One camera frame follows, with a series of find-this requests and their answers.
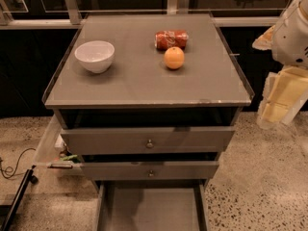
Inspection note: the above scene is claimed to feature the white ceramic bowl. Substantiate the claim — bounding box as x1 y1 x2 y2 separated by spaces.
74 40 116 73

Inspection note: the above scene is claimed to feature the black metal stand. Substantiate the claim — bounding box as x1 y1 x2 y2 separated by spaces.
0 168 38 231

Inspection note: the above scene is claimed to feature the orange fruit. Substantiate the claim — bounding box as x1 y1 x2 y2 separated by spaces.
164 47 185 69

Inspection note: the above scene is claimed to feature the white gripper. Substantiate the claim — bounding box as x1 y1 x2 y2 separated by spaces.
252 0 308 129

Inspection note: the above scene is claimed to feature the grey top drawer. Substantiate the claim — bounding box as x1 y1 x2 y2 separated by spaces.
61 126 235 155

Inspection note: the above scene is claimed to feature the crushed red soda can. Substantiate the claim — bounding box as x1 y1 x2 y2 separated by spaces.
154 30 189 50

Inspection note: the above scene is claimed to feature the grey middle drawer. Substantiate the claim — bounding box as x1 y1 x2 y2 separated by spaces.
81 161 218 181

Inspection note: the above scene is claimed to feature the grey drawer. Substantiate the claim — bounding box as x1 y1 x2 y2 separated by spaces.
61 126 235 155
93 180 210 231
81 161 218 181

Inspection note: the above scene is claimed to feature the grey drawer cabinet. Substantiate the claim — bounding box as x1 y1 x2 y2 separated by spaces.
41 13 255 231

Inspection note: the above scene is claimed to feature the grey bottom drawer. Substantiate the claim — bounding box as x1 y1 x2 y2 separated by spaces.
93 180 210 231

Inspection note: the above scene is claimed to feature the metal window railing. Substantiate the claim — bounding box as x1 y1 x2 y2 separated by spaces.
0 0 294 28

